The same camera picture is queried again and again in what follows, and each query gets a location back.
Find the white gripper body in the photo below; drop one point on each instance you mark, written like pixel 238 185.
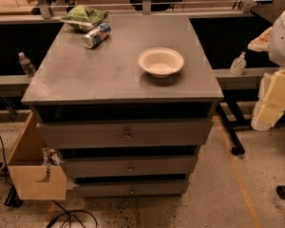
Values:
pixel 283 38

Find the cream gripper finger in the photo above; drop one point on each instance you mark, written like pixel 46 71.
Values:
pixel 270 106

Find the grey drawer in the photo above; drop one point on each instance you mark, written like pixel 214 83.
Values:
pixel 129 166
pixel 136 188
pixel 124 134

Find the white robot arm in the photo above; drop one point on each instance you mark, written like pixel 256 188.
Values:
pixel 277 43

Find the grey drawer cabinet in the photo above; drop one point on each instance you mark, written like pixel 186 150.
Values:
pixel 78 85

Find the grey top drawer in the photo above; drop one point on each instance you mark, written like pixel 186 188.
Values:
pixel 124 134

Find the grey bottom drawer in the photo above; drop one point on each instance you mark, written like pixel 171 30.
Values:
pixel 136 188

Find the dark table right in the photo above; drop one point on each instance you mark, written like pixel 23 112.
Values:
pixel 270 12

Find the white sanitizer bottle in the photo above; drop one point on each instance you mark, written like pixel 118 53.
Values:
pixel 238 65

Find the grey side ledge right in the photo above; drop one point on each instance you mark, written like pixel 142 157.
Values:
pixel 250 79

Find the grey side ledge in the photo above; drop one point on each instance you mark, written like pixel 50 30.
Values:
pixel 13 85
pixel 250 79

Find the white paper bowl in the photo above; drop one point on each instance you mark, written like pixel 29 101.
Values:
pixel 161 62

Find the blue silver soda can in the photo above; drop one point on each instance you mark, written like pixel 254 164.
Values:
pixel 94 37

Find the green chip bag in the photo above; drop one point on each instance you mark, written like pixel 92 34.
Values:
pixel 84 18

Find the snack packets in bin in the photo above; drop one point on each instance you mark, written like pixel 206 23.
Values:
pixel 50 157

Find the clear water bottle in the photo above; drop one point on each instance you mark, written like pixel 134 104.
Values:
pixel 26 64

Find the grey side ledge left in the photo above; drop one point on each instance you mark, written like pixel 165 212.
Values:
pixel 13 85

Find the black table leg frame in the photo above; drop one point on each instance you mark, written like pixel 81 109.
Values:
pixel 231 99

